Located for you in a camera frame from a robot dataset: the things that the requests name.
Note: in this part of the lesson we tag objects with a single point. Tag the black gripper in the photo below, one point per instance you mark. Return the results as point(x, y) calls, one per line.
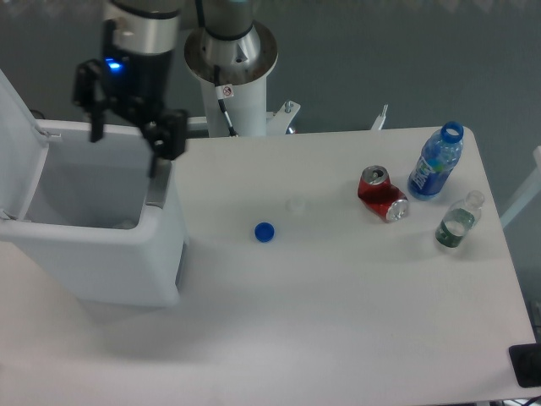
point(132, 86)

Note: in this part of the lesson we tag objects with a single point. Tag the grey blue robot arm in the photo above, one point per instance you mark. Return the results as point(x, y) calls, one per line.
point(228, 51)

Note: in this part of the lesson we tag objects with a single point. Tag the white trash bin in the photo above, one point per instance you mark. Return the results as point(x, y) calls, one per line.
point(88, 213)

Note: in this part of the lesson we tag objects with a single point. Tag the blue bottle cap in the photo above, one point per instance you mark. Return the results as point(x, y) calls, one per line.
point(264, 232)

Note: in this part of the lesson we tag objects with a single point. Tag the clear bottle cap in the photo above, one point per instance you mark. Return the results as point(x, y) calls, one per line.
point(296, 205)

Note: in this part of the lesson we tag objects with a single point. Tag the crushed red soda can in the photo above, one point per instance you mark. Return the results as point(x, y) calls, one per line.
point(381, 196)

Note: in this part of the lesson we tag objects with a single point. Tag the blue plastic drink bottle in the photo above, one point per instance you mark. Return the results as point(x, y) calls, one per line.
point(438, 157)

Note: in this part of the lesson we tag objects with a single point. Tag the clear green label bottle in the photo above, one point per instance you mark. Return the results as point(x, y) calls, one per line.
point(460, 219)

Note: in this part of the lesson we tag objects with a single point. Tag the black device at edge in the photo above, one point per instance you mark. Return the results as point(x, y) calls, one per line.
point(525, 359)

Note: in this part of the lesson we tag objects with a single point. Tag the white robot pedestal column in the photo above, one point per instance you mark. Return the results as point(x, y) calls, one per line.
point(245, 105)

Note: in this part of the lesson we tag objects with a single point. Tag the white table frame bracket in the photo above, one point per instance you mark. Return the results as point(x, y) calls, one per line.
point(279, 122)

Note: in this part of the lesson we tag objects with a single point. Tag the white frame at right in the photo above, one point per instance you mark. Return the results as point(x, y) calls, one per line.
point(525, 193)

